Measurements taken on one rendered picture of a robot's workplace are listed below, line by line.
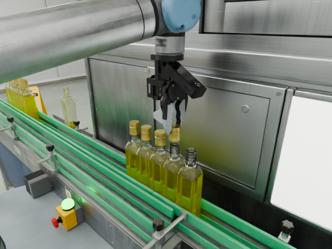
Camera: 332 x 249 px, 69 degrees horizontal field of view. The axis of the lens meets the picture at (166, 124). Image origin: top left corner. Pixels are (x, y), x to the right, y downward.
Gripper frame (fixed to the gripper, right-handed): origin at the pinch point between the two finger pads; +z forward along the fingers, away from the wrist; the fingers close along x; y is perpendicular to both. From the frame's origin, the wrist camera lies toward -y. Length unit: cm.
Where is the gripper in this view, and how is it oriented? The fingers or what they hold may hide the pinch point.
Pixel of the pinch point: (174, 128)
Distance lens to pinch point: 67.7
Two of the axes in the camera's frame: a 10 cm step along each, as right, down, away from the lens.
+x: -6.7, 2.8, -6.9
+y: -7.5, -2.6, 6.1
